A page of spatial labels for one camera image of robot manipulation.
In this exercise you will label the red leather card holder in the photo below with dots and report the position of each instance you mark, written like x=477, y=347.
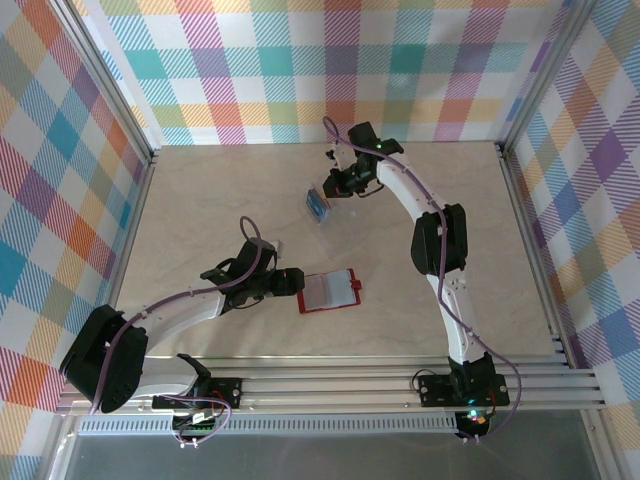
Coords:
x=330, y=290

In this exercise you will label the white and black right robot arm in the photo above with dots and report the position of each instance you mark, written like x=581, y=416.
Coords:
x=440, y=240

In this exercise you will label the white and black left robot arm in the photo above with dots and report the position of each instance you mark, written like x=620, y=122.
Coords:
x=175, y=315

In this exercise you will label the clear box with blue insert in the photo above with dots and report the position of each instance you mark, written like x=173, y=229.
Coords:
x=316, y=205

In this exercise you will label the green terminal controller board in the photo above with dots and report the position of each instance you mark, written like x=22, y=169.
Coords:
x=197, y=425

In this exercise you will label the grey metal panel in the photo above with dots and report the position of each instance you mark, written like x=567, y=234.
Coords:
x=325, y=457

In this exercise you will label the controller board with lights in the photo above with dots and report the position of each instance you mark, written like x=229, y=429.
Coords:
x=475, y=420

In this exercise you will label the aluminium frame rails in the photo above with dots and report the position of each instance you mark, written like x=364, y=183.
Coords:
x=325, y=387

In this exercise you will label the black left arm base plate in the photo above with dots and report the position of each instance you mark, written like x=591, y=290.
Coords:
x=230, y=392

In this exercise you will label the aluminium side rail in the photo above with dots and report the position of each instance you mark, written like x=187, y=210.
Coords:
x=531, y=225
x=131, y=235

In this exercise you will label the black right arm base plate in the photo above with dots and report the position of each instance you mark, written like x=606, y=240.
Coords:
x=435, y=390

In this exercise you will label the aluminium frame post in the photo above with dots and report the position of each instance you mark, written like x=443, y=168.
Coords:
x=545, y=75
x=107, y=85

